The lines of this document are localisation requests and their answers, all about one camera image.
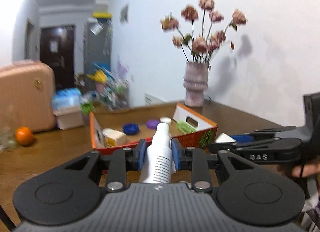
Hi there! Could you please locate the orange fruit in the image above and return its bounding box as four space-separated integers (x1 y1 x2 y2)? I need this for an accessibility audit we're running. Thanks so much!
15 126 34 146

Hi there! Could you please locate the black cable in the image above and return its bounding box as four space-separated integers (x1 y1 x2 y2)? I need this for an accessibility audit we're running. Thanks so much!
0 204 15 232

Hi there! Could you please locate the grey refrigerator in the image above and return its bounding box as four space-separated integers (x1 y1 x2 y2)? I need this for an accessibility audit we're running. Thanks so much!
83 18 112 92

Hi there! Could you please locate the white tape roll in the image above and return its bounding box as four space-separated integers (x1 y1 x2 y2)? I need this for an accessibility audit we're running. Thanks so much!
214 133 237 144

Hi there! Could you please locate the yellow box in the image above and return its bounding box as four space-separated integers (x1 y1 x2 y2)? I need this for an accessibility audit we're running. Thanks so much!
92 11 113 19

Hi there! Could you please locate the person's patterned clothing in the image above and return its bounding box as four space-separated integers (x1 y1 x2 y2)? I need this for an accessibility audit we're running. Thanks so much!
303 193 320 232

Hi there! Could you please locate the blue lid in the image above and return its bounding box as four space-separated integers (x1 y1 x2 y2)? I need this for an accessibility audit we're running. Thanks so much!
122 123 139 135

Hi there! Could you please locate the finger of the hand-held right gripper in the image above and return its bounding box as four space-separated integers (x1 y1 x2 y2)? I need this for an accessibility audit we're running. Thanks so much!
230 126 304 143
208 138 303 165

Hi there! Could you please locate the bunch of dried pink roses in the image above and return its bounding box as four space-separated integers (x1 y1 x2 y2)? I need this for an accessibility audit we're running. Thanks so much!
160 0 248 64

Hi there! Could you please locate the blue tissue pack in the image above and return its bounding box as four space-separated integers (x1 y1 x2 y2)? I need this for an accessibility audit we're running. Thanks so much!
52 88 82 111

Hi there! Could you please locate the clear plastic bag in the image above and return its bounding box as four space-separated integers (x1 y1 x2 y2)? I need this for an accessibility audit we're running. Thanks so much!
0 124 18 151

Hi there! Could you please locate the dark brown door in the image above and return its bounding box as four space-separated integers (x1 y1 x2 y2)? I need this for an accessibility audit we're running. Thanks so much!
40 24 75 90

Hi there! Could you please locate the orange cardboard box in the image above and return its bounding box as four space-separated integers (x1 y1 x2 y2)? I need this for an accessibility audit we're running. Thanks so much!
89 103 218 150

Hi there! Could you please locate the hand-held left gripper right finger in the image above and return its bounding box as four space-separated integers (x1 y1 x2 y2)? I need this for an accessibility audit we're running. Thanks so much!
171 138 253 193

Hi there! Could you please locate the purple wrapping paper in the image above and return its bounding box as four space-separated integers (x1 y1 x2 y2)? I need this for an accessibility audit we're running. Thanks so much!
117 57 130 80

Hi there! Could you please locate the paper sheet on refrigerator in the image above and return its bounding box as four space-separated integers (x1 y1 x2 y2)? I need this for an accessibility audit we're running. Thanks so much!
89 19 104 35

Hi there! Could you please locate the purple lid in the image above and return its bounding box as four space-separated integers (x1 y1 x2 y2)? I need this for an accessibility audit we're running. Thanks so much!
146 119 161 130

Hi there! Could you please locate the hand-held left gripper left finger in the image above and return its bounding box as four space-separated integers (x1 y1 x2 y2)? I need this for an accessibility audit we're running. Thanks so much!
64 139 147 193

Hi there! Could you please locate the person's right hand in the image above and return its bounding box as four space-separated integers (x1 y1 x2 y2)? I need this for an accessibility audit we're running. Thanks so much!
277 162 320 179

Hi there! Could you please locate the small pale cardboard box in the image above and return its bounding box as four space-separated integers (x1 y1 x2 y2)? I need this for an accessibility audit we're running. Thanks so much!
54 108 85 130

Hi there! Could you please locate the white plastic bag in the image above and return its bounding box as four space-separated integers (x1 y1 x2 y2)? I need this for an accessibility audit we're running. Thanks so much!
81 92 100 105

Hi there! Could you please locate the pink suitcase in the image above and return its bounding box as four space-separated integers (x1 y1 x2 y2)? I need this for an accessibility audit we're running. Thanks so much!
0 59 56 132

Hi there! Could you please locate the pink ceramic vase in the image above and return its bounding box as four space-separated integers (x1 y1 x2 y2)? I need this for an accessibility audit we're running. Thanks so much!
184 61 209 107

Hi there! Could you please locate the wall picture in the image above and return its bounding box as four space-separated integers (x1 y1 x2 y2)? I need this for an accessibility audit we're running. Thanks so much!
119 4 129 24

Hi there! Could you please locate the white spray bottle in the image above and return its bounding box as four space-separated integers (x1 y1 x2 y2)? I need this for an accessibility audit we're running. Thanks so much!
139 123 177 184

